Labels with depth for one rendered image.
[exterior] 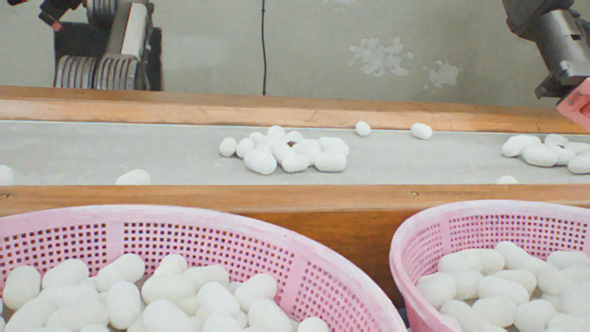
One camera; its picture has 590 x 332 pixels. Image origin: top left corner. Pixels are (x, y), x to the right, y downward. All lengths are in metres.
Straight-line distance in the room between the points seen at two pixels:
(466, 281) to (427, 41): 2.71
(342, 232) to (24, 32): 2.28
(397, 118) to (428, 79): 2.28
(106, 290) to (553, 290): 0.29
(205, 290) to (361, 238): 0.14
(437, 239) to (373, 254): 0.05
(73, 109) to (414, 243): 0.50
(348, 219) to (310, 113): 0.38
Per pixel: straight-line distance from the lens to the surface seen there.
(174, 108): 0.74
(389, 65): 2.96
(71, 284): 0.35
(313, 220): 0.40
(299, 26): 2.73
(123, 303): 0.32
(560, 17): 0.88
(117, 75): 0.90
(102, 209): 0.37
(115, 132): 0.69
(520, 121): 0.93
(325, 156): 0.56
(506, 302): 0.36
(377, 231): 0.42
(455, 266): 0.40
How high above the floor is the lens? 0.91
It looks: 17 degrees down
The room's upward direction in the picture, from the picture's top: 5 degrees clockwise
